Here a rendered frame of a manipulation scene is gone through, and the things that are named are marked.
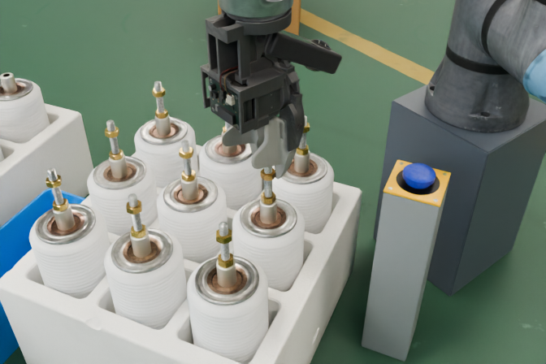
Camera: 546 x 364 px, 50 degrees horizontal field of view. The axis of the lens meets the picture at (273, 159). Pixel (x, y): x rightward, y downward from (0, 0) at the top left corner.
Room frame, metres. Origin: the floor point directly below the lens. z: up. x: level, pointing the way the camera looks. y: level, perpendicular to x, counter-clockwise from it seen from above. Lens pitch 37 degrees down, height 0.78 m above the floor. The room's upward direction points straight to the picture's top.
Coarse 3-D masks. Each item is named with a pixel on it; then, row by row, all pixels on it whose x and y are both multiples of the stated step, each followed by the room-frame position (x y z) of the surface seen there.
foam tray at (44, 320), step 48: (336, 192) 0.72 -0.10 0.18; (336, 240) 0.61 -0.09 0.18; (0, 288) 0.52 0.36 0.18; (48, 288) 0.52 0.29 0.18; (96, 288) 0.52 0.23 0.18; (336, 288) 0.63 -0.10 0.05; (48, 336) 0.50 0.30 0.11; (96, 336) 0.46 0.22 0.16; (144, 336) 0.45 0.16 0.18; (192, 336) 0.48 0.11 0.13; (288, 336) 0.45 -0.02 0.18
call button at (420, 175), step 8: (408, 168) 0.58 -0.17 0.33; (416, 168) 0.58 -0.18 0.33; (424, 168) 0.58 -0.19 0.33; (408, 176) 0.57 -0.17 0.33; (416, 176) 0.57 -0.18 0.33; (424, 176) 0.57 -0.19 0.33; (432, 176) 0.57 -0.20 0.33; (408, 184) 0.57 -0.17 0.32; (416, 184) 0.56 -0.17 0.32; (424, 184) 0.56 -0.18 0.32
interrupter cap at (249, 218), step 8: (256, 200) 0.61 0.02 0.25; (280, 200) 0.61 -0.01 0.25; (248, 208) 0.60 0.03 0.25; (256, 208) 0.60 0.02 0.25; (280, 208) 0.60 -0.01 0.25; (288, 208) 0.60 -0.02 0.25; (240, 216) 0.58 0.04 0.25; (248, 216) 0.58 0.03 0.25; (256, 216) 0.58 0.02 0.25; (280, 216) 0.58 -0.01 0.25; (288, 216) 0.58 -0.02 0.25; (296, 216) 0.58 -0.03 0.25; (248, 224) 0.56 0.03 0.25; (256, 224) 0.56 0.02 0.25; (264, 224) 0.57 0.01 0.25; (272, 224) 0.57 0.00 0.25; (280, 224) 0.56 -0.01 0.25; (288, 224) 0.56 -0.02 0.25; (256, 232) 0.55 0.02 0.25; (264, 232) 0.55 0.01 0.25; (272, 232) 0.55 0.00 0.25; (280, 232) 0.55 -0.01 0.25
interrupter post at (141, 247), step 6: (132, 240) 0.51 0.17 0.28; (138, 240) 0.51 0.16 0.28; (144, 240) 0.51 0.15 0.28; (132, 246) 0.51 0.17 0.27; (138, 246) 0.51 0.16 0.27; (144, 246) 0.51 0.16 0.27; (150, 246) 0.52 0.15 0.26; (138, 252) 0.51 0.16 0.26; (144, 252) 0.51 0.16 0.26; (150, 252) 0.52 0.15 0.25
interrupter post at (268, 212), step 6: (264, 204) 0.57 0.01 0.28; (270, 204) 0.57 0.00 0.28; (276, 204) 0.58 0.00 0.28; (264, 210) 0.57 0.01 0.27; (270, 210) 0.57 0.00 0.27; (276, 210) 0.58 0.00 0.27; (264, 216) 0.57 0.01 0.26; (270, 216) 0.57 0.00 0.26; (276, 216) 0.58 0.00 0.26; (264, 222) 0.57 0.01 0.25; (270, 222) 0.57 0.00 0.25
